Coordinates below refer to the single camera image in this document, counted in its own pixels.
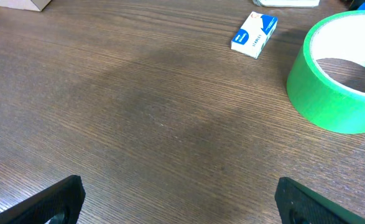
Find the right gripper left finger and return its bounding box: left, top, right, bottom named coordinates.
left=0, top=175, right=86, bottom=224

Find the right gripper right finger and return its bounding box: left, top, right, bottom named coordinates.
left=275, top=177, right=365, bottom=224

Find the green tape roll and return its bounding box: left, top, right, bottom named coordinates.
left=287, top=10, right=365, bottom=134

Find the brown cardboard box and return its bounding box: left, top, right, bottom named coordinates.
left=0, top=0, right=52, bottom=12

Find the yellow sticky note pad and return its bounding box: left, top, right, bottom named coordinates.
left=252, top=0, right=320, bottom=7

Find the white blue staples box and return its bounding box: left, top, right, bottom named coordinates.
left=231, top=11, right=278, bottom=58

